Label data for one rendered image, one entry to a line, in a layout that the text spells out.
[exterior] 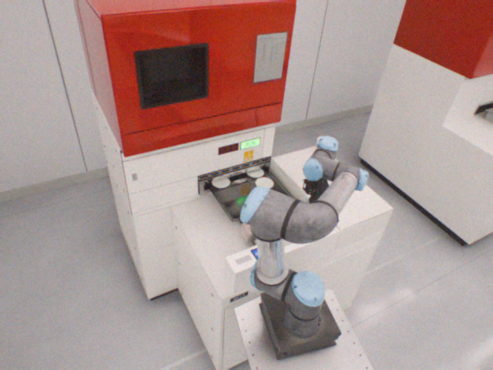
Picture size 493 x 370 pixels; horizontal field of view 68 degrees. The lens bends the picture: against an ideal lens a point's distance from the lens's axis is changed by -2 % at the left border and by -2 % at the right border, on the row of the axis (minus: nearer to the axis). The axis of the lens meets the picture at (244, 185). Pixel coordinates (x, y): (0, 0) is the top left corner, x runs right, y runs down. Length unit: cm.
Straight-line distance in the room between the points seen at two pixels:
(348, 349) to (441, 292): 159
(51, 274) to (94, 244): 35
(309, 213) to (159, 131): 90
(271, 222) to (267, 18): 97
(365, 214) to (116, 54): 131
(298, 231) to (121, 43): 93
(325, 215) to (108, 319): 189
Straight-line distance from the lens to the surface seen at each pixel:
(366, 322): 271
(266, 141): 205
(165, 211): 203
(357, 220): 186
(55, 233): 322
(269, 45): 173
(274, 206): 98
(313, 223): 97
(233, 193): 197
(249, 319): 159
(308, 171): 133
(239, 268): 156
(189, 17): 153
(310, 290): 132
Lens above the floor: 219
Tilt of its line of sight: 40 degrees down
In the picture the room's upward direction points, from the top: 5 degrees clockwise
